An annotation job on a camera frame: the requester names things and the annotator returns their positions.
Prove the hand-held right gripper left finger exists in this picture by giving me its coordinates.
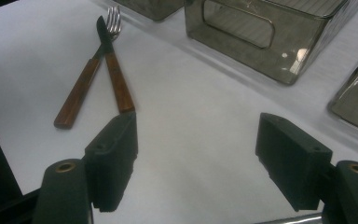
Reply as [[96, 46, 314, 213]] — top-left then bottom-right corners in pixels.
[[84, 111, 139, 213]]

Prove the smoky transparent plastic bin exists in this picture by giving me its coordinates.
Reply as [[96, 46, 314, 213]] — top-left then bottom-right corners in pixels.
[[326, 45, 358, 137], [184, 0, 358, 86], [113, 0, 186, 22]]

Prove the fork with wooden handle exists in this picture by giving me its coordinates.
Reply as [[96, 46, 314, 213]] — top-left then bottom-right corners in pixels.
[[53, 5, 123, 131]]

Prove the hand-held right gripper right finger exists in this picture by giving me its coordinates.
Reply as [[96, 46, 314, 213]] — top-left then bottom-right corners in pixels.
[[255, 112, 335, 211]]

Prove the knife with wooden handle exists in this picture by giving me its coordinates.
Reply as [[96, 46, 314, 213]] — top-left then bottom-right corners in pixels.
[[95, 15, 136, 115]]

